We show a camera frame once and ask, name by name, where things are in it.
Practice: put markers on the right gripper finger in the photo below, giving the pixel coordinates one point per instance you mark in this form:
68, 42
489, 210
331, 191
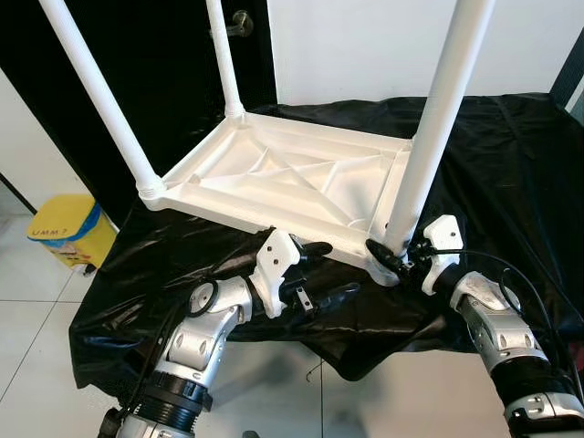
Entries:
385, 257

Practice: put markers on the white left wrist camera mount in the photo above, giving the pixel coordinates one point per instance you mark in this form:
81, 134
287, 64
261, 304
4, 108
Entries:
274, 260

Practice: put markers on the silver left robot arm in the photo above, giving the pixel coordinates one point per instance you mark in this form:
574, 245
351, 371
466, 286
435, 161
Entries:
196, 347

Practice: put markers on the white plastic table leg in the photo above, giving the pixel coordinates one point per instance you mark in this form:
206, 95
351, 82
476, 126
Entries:
224, 55
99, 91
439, 119

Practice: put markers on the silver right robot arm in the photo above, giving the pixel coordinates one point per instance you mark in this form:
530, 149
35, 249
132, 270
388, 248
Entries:
506, 338

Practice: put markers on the yellow cardboard box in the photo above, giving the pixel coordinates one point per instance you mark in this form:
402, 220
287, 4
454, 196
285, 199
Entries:
68, 233

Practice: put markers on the black glossy tablecloth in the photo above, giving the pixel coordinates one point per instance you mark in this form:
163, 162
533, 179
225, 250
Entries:
511, 182

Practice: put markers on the grey left robot foot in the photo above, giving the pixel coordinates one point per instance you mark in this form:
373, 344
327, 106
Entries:
251, 433

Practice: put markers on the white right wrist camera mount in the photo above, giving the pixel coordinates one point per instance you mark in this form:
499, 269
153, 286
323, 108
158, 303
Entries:
444, 233

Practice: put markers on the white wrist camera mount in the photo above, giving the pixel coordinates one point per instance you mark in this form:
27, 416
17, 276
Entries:
444, 233
274, 260

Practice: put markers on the white plastic table top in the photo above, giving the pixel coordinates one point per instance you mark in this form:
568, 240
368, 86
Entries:
274, 178

